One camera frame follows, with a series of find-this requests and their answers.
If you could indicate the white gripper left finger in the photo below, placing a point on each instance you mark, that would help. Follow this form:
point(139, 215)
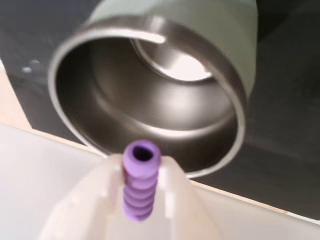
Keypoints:
point(87, 207)

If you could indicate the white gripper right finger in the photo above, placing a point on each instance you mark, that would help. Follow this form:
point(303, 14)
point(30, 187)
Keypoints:
point(180, 212)

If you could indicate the purple ribbed pen grip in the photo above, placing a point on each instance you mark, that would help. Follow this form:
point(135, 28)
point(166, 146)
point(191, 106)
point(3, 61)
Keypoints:
point(138, 190)

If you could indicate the pale green steel cup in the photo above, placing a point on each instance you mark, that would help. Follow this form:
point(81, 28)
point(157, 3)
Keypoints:
point(150, 112)

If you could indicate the dark grey table mat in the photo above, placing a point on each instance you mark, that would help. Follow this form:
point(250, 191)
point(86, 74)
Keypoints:
point(287, 125)

